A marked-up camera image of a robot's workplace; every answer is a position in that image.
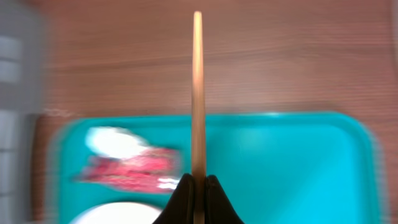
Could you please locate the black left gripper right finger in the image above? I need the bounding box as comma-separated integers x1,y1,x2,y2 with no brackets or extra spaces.
204,175,244,224

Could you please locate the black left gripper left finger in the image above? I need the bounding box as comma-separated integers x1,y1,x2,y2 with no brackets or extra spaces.
153,174,195,224

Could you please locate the white dinner plate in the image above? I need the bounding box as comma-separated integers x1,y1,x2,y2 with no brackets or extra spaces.
70,202,162,224

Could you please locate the wooden chopstick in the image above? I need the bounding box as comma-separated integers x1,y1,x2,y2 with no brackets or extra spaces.
191,11,206,224

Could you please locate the white napkin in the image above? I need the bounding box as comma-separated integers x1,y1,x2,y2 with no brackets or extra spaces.
85,126,150,159

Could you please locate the grey dishwasher rack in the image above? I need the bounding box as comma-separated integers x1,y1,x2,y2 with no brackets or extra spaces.
1,1,44,224

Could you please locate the teal plastic tray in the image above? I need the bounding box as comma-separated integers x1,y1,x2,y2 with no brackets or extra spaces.
45,113,389,223

